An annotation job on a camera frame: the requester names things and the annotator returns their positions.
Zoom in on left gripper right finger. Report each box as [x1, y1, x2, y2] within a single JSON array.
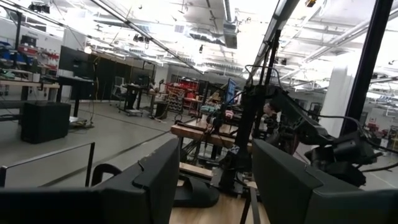
[[252, 139, 333, 224]]

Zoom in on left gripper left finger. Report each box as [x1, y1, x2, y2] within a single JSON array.
[[99, 138, 182, 224]]

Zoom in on thick wooden workbench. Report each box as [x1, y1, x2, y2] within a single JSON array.
[[170, 116, 253, 161]]

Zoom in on small black bin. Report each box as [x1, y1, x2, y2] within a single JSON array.
[[154, 100, 169, 120]]

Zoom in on person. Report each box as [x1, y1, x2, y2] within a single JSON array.
[[262, 101, 282, 133]]

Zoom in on black rolling desk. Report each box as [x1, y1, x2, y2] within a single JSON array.
[[117, 83, 144, 118]]

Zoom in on rack with red bins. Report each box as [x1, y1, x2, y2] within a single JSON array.
[[165, 78, 200, 114]]

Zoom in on blue lit monitor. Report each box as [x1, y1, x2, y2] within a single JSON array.
[[224, 77, 239, 106]]

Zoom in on black floor cabinet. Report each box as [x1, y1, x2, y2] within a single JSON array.
[[20, 100, 72, 145]]

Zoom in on black standing desk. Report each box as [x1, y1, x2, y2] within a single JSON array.
[[42, 75, 96, 127]]

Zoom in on large black display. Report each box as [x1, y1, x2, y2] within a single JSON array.
[[58, 45, 96, 80]]

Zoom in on long wooden workbench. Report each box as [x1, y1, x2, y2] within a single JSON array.
[[0, 78, 60, 103]]

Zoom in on shelves with coloured bins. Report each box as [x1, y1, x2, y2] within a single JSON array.
[[0, 39, 60, 73]]

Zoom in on black arched bracket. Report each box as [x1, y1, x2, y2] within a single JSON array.
[[91, 163, 123, 187]]

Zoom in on black frame wooden shelf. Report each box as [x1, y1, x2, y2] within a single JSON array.
[[0, 142, 261, 224]]

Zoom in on silver ceiling duct box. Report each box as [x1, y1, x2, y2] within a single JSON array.
[[186, 18, 239, 50]]

